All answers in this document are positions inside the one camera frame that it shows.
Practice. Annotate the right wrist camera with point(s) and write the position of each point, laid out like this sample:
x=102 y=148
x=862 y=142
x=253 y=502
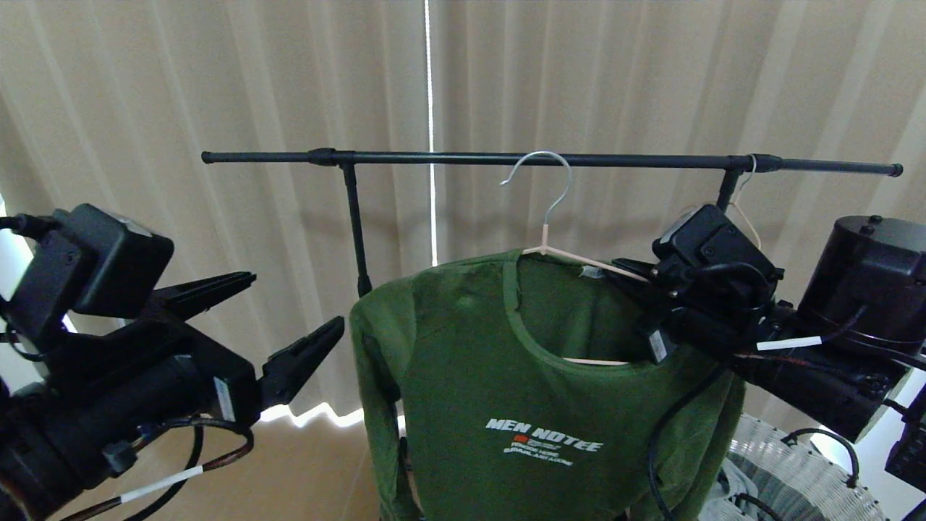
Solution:
x=716 y=246

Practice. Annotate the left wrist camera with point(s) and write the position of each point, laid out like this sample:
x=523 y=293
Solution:
x=108 y=260

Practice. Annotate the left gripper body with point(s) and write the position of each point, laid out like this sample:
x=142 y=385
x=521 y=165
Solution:
x=159 y=391

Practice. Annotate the green long-sleeved shirt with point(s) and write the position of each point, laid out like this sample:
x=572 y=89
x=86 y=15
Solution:
x=470 y=362

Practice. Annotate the pink clothes hanger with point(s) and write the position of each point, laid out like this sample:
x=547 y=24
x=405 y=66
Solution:
x=752 y=224
x=579 y=258

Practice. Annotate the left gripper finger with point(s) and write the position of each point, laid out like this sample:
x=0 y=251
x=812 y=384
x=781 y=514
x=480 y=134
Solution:
x=296 y=362
x=202 y=297

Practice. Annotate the beige curtain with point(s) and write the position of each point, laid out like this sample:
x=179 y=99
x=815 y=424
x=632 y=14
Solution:
x=145 y=108

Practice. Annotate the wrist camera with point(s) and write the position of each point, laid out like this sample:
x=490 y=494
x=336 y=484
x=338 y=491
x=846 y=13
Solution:
x=108 y=260
x=716 y=246

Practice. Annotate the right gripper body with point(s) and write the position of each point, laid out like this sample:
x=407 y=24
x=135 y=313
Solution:
x=694 y=333

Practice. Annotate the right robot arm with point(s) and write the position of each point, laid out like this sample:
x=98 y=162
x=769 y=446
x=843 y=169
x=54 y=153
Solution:
x=861 y=275

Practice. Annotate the pale grey garment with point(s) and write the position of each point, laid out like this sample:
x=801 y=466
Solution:
x=731 y=492

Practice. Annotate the white laundry basket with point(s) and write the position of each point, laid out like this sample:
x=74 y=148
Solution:
x=803 y=485

